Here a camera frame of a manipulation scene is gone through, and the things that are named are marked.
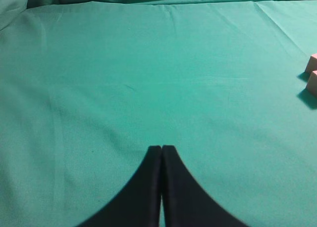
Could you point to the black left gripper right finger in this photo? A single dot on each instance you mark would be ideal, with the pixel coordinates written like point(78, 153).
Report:
point(185, 203)

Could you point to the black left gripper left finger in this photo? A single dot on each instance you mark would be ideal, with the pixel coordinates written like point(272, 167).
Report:
point(138, 203)

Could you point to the placed pink cube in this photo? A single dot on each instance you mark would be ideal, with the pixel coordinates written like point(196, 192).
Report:
point(311, 86)
point(312, 64)

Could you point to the green cloth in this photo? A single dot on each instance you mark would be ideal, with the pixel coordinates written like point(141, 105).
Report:
point(87, 85)

